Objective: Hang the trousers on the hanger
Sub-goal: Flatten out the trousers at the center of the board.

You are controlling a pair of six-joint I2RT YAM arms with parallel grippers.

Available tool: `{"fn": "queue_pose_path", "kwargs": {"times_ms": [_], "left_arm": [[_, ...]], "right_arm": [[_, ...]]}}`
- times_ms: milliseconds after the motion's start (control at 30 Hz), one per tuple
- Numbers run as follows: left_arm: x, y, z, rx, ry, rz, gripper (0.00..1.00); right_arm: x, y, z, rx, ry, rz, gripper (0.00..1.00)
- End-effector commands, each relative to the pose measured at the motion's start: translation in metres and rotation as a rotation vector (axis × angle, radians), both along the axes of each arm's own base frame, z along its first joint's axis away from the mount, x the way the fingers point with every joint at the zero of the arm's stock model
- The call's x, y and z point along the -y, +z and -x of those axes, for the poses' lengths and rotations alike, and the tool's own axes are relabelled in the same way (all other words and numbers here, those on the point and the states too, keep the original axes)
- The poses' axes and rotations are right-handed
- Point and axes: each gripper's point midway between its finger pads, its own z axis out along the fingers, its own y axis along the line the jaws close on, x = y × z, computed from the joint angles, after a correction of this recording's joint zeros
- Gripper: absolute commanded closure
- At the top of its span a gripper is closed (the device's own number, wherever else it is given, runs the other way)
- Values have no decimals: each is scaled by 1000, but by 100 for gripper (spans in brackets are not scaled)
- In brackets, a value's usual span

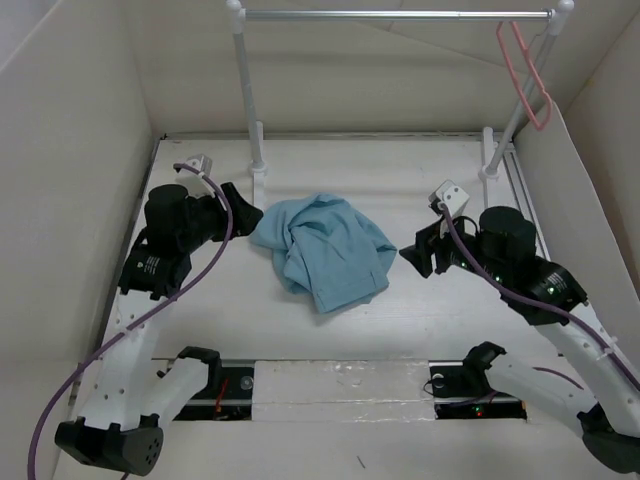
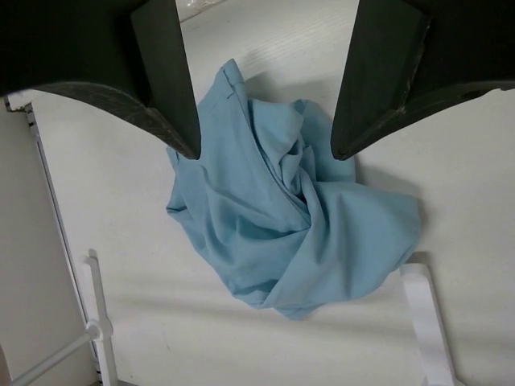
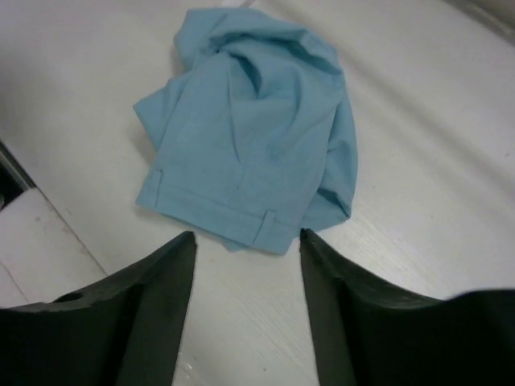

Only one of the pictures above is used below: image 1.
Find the light blue trousers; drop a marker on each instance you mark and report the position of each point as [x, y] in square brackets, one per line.
[324, 247]

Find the white and silver clothes rack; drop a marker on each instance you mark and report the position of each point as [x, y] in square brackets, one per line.
[534, 101]

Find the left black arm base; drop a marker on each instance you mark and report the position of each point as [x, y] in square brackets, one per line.
[230, 400]

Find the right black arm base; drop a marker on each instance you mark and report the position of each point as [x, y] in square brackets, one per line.
[460, 394]

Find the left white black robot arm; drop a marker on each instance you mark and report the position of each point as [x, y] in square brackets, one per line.
[122, 424]

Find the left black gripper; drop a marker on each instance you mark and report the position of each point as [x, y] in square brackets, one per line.
[244, 215]

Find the aluminium rail right side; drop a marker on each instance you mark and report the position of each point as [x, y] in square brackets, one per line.
[522, 196]

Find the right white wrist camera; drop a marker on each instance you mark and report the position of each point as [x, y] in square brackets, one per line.
[450, 195]

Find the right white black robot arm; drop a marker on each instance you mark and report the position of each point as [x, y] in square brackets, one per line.
[603, 409]

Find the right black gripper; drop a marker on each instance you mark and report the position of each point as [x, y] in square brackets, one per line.
[428, 241]

